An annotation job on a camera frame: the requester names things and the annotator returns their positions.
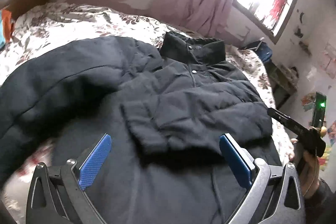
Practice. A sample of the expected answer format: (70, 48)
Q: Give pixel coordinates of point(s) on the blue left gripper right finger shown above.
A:
(240, 163)

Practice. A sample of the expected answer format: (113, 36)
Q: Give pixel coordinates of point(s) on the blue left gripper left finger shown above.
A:
(91, 160)

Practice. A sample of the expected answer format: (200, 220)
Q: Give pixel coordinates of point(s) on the dark navy padded jacket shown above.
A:
(136, 113)

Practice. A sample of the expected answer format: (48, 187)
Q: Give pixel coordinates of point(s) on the person's right hand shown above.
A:
(309, 176)

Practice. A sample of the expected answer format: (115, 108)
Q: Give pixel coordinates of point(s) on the wooden side table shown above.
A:
(283, 82)

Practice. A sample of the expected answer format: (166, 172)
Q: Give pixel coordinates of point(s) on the blue bag by bed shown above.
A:
(262, 50)

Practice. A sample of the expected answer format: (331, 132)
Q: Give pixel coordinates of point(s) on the red garment outside window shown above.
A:
(276, 9)

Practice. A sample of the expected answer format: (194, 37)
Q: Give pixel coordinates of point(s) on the orange blue brown pillow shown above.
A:
(6, 27)

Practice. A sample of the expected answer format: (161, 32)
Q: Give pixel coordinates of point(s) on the pink purple curtain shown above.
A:
(206, 17)

